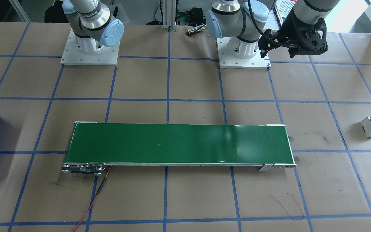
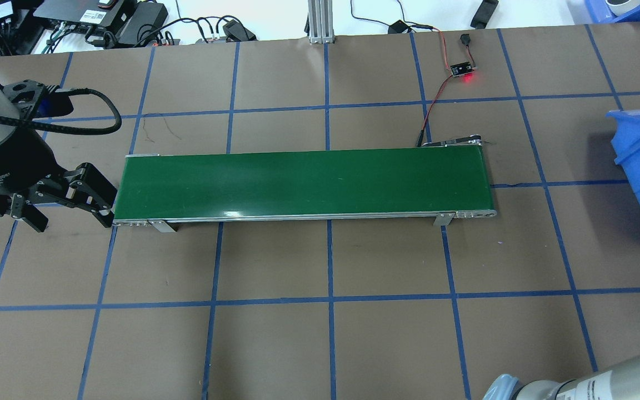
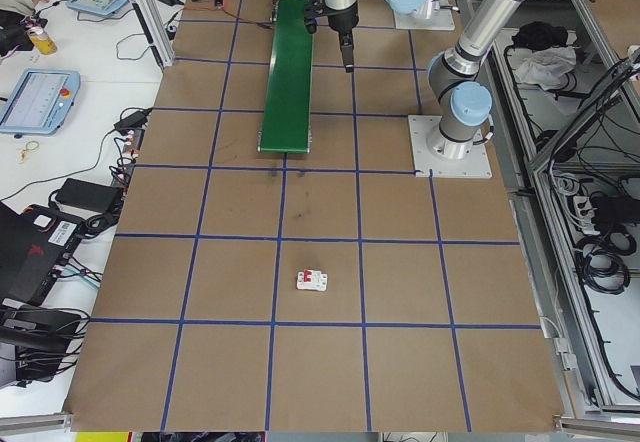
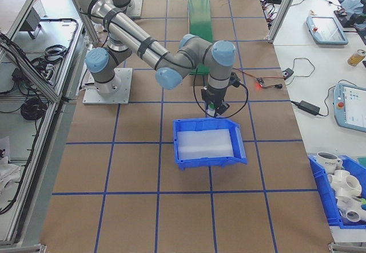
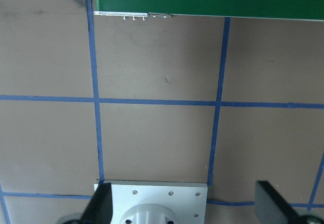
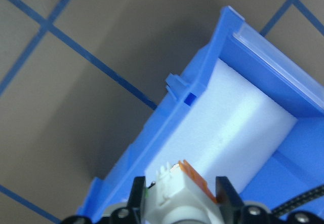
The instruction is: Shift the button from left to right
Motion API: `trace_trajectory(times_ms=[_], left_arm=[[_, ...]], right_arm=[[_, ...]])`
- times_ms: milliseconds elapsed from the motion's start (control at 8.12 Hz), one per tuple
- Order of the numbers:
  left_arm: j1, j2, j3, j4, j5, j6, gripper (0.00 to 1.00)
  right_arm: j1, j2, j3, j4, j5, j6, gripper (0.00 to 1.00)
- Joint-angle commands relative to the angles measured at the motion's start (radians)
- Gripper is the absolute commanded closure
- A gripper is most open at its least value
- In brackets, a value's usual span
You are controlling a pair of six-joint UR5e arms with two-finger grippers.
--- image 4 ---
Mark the small green white bottle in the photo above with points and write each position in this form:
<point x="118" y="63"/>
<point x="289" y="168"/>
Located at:
<point x="211" y="109"/>

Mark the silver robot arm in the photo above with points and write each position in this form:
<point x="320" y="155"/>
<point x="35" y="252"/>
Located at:
<point x="128" y="32"/>

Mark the small motor controller board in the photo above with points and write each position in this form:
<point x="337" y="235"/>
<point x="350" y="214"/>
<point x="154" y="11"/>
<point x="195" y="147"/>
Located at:
<point x="260" y="80"/>

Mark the black barrel plug lead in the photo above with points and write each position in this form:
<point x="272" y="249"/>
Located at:
<point x="273" y="86"/>

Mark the blue open-front plastic bin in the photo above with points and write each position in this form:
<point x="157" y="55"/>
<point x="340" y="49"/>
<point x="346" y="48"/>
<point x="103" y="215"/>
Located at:
<point x="183" y="164"/>

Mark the green belt conveyor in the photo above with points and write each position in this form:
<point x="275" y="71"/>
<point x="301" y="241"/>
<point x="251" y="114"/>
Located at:
<point x="200" y="15"/>

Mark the black power adapter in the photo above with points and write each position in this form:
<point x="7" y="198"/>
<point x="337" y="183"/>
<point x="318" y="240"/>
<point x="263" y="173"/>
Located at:
<point x="308" y="107"/>

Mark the white mug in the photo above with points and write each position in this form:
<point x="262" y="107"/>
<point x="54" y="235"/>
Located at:
<point x="328" y="160"/>

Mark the blue grey teach pendant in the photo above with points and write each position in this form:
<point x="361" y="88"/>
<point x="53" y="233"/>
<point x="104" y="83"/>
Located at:
<point x="350" y="107"/>
<point x="327" y="31"/>

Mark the large blue storage bin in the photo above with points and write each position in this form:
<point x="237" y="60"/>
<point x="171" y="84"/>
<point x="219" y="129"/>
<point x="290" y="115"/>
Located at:
<point x="321" y="193"/>

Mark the yellow drink can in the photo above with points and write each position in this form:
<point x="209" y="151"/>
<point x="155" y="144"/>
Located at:
<point x="356" y="58"/>

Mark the white pvc pipe fitting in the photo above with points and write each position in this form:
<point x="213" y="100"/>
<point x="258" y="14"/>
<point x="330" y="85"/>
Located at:
<point x="343" y="182"/>
<point x="353" y="214"/>

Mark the black electronics box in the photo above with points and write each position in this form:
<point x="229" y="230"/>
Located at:
<point x="350" y="21"/>

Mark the small green object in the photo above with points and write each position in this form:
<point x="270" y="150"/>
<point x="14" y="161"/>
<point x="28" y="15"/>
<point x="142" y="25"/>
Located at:
<point x="363" y="204"/>

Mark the aluminium corner bar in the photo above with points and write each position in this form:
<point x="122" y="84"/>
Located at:
<point x="23" y="248"/>
<point x="349" y="247"/>

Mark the grey metal box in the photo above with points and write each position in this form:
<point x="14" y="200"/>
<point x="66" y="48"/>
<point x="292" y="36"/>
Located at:
<point x="30" y="21"/>

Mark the white cloth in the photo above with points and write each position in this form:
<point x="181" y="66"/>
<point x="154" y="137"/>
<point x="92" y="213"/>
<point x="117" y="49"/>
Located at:
<point x="7" y="170"/>

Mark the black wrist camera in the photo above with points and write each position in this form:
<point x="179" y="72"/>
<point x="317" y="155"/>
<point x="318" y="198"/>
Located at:
<point x="235" y="79"/>

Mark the small black switch box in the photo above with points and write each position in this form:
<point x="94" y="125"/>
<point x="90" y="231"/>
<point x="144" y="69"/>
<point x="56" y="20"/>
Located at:
<point x="287" y="73"/>

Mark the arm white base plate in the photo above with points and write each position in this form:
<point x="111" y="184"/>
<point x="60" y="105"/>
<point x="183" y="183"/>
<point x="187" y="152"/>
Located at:
<point x="138" y="7"/>
<point x="125" y="92"/>

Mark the aluminium profile post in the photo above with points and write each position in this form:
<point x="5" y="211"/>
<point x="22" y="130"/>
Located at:
<point x="282" y="9"/>

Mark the v-shaped metal bar frame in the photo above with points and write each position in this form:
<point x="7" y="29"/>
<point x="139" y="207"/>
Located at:
<point x="27" y="7"/>

